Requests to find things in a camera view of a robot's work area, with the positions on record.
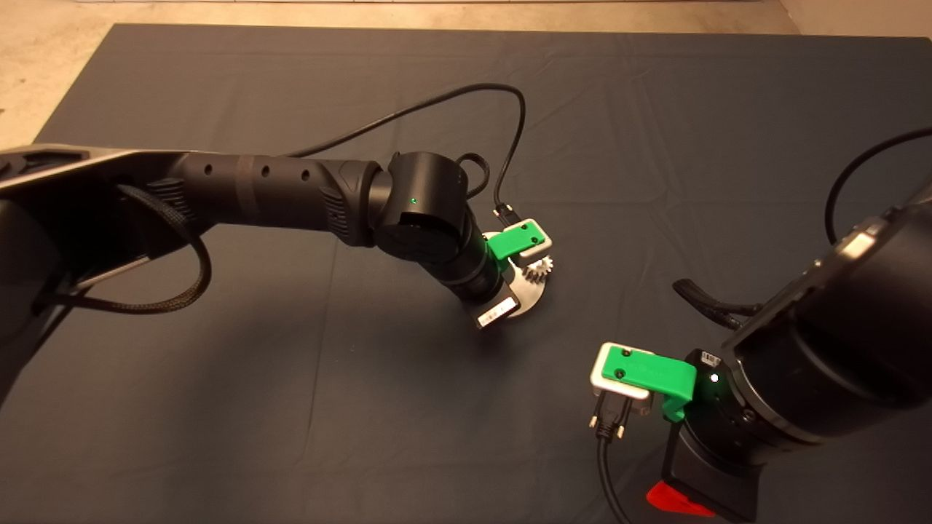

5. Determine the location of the silver camera box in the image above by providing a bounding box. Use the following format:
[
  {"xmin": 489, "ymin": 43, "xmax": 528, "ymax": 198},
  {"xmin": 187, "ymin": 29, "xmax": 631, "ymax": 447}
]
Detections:
[
  {"xmin": 510, "ymin": 218, "xmax": 553, "ymax": 257},
  {"xmin": 590, "ymin": 342, "xmax": 654, "ymax": 416}
]

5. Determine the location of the silver right camera box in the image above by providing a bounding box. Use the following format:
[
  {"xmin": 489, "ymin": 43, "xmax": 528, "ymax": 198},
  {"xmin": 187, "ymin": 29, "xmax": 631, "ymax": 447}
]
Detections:
[{"xmin": 590, "ymin": 342, "xmax": 654, "ymax": 416}]

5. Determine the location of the steel planetary gear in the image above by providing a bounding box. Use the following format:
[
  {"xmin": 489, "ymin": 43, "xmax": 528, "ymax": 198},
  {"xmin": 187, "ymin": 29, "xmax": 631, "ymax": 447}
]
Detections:
[{"xmin": 523, "ymin": 256, "xmax": 556, "ymax": 286}]

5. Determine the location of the smooth black left camera cable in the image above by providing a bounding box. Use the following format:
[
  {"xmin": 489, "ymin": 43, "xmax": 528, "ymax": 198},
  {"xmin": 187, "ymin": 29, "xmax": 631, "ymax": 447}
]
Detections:
[{"xmin": 288, "ymin": 82, "xmax": 527, "ymax": 223}]

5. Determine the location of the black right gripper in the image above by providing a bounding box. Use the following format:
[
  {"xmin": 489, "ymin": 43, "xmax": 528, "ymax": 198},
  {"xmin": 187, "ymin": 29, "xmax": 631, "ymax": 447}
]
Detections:
[{"xmin": 647, "ymin": 422, "xmax": 762, "ymax": 521}]

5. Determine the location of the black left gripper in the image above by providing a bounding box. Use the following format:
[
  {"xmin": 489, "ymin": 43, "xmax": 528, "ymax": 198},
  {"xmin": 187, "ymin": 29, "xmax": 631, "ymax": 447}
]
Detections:
[{"xmin": 466, "ymin": 280, "xmax": 524, "ymax": 330}]

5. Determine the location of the round metal carrier plate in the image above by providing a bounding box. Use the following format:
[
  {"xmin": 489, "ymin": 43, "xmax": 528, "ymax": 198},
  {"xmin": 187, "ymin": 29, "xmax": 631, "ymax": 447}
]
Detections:
[{"xmin": 483, "ymin": 231, "xmax": 553, "ymax": 319}]

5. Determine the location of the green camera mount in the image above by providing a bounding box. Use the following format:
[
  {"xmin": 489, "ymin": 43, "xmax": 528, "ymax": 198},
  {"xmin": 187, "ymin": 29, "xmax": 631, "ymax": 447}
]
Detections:
[
  {"xmin": 603, "ymin": 346, "xmax": 698, "ymax": 423},
  {"xmin": 486, "ymin": 221, "xmax": 545, "ymax": 271}
]

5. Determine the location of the braided black left arm cable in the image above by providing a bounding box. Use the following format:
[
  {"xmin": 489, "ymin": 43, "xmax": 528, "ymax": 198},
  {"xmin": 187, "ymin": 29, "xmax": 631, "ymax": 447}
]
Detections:
[{"xmin": 44, "ymin": 183, "xmax": 213, "ymax": 315}]

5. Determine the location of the braided black arm cable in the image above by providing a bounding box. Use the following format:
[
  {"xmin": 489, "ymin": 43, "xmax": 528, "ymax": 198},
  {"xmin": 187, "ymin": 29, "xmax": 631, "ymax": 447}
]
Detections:
[
  {"xmin": 44, "ymin": 183, "xmax": 213, "ymax": 315},
  {"xmin": 672, "ymin": 279, "xmax": 762, "ymax": 330}
]

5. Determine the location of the green left camera mount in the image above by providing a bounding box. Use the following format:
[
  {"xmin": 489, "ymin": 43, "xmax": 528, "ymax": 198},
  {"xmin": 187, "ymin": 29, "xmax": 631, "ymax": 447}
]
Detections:
[{"xmin": 486, "ymin": 221, "xmax": 545, "ymax": 271}]

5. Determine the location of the green right camera mount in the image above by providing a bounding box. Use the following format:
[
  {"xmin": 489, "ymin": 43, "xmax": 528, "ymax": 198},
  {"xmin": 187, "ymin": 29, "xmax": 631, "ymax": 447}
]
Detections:
[{"xmin": 603, "ymin": 346, "xmax": 698, "ymax": 423}]

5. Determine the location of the braided black right arm cable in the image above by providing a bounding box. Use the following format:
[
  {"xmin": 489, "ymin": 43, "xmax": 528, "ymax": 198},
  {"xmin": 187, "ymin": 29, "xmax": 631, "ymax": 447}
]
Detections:
[{"xmin": 672, "ymin": 279, "xmax": 762, "ymax": 330}]

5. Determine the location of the dark grey table cloth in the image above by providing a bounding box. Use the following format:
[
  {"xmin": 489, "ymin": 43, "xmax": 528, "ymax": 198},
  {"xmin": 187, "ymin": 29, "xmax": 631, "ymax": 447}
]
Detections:
[{"xmin": 0, "ymin": 22, "xmax": 932, "ymax": 524}]

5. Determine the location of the silver left camera box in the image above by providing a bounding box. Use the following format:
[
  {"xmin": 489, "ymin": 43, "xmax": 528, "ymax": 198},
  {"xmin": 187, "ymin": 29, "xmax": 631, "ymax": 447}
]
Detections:
[{"xmin": 510, "ymin": 218, "xmax": 553, "ymax": 257}]

